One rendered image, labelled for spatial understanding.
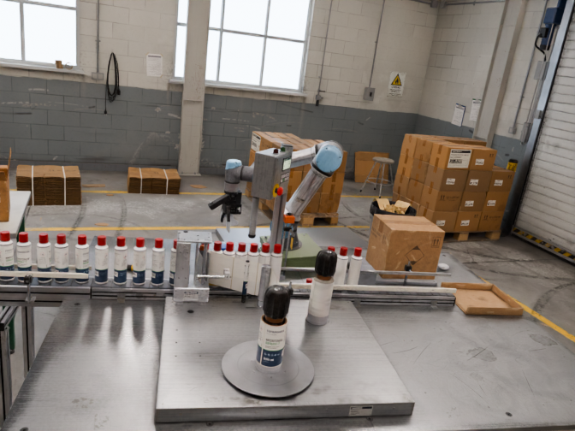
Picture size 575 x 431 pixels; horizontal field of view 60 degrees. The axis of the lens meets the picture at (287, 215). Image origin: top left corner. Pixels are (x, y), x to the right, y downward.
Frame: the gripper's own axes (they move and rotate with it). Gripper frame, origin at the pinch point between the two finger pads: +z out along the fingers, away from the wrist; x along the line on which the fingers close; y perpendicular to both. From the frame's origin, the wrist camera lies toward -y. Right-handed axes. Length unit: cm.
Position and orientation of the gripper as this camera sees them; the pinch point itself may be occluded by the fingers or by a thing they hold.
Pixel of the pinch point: (223, 227)
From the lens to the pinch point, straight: 254.7
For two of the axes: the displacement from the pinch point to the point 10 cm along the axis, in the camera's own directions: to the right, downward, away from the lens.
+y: 9.3, 0.0, 3.7
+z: -1.2, 9.4, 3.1
